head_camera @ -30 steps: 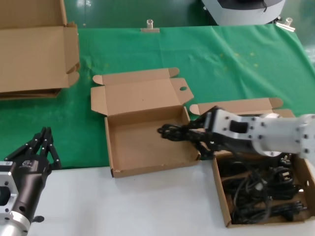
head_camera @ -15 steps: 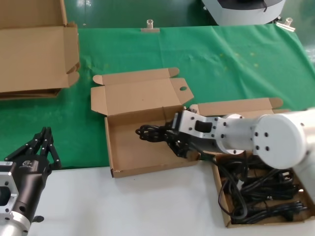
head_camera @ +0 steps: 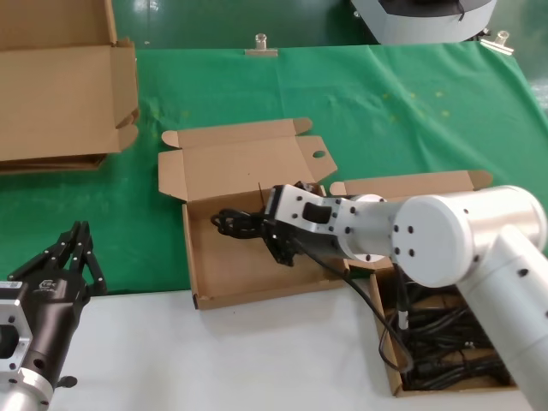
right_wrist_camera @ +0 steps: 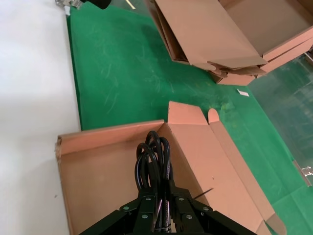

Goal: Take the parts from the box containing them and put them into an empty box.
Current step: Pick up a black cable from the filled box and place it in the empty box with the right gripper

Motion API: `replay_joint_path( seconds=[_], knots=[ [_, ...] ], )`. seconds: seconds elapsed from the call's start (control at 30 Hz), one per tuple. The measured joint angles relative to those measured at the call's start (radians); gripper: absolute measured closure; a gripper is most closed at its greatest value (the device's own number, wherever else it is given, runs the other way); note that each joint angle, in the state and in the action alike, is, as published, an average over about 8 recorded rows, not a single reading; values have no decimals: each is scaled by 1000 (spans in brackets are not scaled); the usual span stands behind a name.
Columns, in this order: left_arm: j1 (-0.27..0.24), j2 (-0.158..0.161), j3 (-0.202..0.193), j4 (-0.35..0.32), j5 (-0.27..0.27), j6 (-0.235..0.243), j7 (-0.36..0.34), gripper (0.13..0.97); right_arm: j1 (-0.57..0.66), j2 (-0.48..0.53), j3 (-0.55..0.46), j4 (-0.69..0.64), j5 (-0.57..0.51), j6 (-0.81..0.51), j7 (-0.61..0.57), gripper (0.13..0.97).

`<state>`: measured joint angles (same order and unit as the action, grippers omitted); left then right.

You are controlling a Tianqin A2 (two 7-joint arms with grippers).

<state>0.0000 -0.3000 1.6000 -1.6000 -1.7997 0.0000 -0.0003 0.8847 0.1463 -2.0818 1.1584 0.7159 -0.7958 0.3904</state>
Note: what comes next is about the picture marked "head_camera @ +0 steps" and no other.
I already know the black power cable with tie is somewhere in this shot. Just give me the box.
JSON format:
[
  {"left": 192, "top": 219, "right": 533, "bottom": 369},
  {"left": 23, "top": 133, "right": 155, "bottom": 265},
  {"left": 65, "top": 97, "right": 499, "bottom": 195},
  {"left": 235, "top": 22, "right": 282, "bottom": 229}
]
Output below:
[{"left": 210, "top": 182, "right": 279, "bottom": 241}]

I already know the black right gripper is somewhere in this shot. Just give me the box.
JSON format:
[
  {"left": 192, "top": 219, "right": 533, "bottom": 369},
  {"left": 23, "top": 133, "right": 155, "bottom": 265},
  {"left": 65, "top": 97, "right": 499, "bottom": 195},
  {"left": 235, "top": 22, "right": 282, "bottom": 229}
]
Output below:
[{"left": 261, "top": 218, "right": 349, "bottom": 268}]

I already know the large open cardboard box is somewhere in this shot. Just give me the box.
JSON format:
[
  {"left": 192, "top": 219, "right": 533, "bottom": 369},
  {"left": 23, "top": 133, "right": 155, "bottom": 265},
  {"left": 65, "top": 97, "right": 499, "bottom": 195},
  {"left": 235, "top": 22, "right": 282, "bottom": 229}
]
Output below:
[{"left": 0, "top": 0, "right": 140, "bottom": 163}]

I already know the grey machine base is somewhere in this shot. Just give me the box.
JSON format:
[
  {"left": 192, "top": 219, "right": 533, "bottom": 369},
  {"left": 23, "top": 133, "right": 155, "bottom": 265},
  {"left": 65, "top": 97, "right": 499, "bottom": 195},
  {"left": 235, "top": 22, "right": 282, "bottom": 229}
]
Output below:
[{"left": 348, "top": 0, "right": 497, "bottom": 46}]

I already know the metal binder clip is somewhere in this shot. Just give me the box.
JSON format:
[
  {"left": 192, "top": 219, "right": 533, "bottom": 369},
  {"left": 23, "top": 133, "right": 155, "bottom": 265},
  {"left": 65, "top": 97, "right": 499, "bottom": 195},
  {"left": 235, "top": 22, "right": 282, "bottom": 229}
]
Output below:
[
  {"left": 479, "top": 30, "right": 515, "bottom": 56},
  {"left": 244, "top": 33, "right": 279, "bottom": 58}
]

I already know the green tablecloth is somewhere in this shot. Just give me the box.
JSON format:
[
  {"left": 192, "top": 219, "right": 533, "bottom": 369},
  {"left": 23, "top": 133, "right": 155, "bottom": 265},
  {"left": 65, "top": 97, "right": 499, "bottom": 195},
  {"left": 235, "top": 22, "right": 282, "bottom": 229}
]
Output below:
[{"left": 0, "top": 42, "right": 548, "bottom": 296}]

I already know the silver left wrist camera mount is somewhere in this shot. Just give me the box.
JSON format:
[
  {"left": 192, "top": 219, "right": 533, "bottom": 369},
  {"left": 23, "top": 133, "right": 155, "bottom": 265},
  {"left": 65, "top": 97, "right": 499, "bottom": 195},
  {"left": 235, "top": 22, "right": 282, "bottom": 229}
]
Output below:
[{"left": 0, "top": 297, "right": 33, "bottom": 374}]

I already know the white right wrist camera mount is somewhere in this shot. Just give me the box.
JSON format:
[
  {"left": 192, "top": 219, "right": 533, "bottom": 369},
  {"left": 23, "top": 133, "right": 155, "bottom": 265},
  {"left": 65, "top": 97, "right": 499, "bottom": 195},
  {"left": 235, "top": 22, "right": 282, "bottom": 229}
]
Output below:
[{"left": 264, "top": 183, "right": 357, "bottom": 260}]

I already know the small open cardboard box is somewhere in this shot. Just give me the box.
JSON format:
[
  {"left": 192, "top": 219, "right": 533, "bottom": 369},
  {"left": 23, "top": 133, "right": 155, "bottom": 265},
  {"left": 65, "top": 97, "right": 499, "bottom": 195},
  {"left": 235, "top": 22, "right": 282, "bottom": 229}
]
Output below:
[
  {"left": 157, "top": 117, "right": 350, "bottom": 310},
  {"left": 328, "top": 170, "right": 521, "bottom": 398}
]

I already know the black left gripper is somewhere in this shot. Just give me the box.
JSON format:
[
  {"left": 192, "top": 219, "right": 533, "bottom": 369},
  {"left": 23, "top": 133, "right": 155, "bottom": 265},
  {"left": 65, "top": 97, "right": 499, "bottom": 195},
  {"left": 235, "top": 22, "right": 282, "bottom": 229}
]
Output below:
[{"left": 6, "top": 220, "right": 108, "bottom": 384}]

